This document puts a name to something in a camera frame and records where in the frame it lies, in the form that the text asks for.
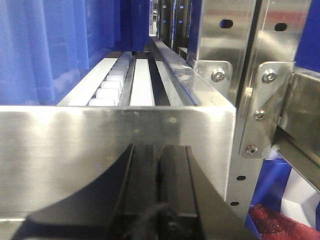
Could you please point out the white roller track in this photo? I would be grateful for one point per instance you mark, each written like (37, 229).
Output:
(110, 90)

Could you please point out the red mesh bag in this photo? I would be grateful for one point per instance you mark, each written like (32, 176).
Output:
(272, 225)

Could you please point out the left stainless steel shelf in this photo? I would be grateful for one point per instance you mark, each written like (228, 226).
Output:
(47, 153)

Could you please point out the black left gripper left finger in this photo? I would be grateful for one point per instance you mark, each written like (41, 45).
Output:
(119, 204)

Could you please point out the neighbouring stainless shelf frame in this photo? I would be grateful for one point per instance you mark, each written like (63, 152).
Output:
(246, 50)

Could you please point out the large blue bin left shelf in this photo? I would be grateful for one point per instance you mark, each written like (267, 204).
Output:
(48, 46)

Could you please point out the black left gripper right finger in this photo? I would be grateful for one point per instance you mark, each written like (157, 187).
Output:
(196, 210)

